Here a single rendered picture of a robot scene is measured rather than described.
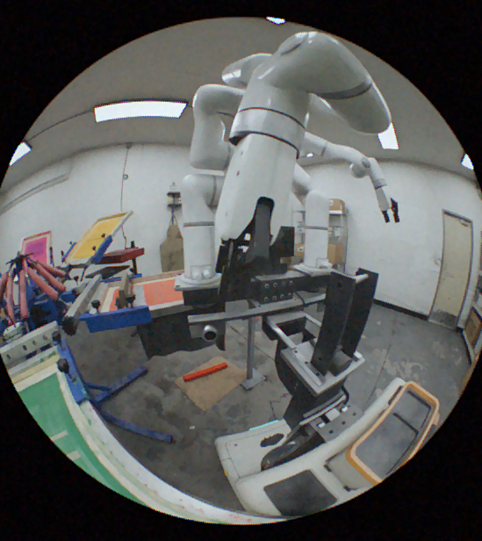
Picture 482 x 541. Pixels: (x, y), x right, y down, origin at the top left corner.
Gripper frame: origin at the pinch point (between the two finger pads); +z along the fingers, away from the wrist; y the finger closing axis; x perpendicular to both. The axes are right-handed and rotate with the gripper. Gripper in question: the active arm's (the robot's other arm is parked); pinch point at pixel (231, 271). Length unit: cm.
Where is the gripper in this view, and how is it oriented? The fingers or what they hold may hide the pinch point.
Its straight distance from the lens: 20.8
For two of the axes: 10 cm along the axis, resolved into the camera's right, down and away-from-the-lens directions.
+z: -2.4, 8.5, 4.7
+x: 9.5, 1.1, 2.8
